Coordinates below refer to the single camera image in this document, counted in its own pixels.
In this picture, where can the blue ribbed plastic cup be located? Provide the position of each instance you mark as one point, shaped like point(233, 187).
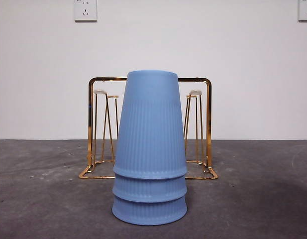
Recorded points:
point(149, 190)
point(149, 119)
point(149, 212)

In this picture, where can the white wall socket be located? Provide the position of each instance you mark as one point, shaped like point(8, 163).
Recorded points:
point(85, 10)
point(305, 10)

